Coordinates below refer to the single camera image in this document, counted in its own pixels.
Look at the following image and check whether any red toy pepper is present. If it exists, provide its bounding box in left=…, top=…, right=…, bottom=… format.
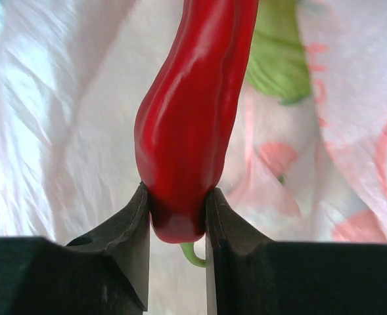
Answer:
left=134, top=1, right=258, bottom=243

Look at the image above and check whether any pale green toy vegetable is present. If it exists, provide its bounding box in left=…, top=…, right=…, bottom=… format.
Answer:
left=245, top=0, right=311, bottom=105

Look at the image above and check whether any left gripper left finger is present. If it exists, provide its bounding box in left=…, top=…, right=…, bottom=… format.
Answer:
left=0, top=185, right=150, bottom=314

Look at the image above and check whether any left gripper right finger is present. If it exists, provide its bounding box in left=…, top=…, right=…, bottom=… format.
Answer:
left=206, top=189, right=387, bottom=315

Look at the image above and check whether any pink plastic grocery bag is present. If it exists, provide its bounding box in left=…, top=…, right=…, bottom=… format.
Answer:
left=0, top=0, right=387, bottom=315

